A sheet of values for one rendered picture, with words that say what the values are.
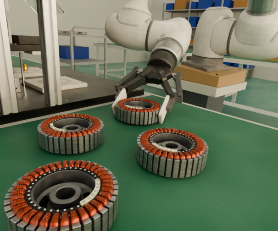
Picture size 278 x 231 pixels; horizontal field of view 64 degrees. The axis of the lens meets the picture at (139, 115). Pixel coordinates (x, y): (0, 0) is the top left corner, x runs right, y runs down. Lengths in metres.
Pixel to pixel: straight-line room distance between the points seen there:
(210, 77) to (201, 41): 0.19
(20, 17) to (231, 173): 6.24
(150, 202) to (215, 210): 0.08
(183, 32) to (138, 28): 0.14
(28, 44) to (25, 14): 5.75
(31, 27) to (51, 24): 5.94
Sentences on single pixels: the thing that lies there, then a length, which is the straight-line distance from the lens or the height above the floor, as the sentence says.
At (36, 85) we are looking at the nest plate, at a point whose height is 0.78.
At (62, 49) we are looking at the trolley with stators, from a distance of 3.68.
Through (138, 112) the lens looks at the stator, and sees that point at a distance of 0.48.
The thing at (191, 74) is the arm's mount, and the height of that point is 0.78.
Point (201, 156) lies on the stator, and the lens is 0.33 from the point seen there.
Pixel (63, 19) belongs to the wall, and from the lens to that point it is 6.88.
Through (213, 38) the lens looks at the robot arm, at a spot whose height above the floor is 0.95.
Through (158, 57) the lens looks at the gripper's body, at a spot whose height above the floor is 0.89.
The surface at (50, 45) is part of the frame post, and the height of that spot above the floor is 0.91.
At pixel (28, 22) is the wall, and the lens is 6.47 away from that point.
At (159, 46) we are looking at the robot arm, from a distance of 0.67.
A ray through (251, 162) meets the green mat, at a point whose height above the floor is 0.75.
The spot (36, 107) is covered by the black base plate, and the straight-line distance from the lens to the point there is 0.56.
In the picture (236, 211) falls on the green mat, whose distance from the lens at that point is 0.31.
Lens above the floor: 0.94
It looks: 20 degrees down
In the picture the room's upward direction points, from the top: 4 degrees clockwise
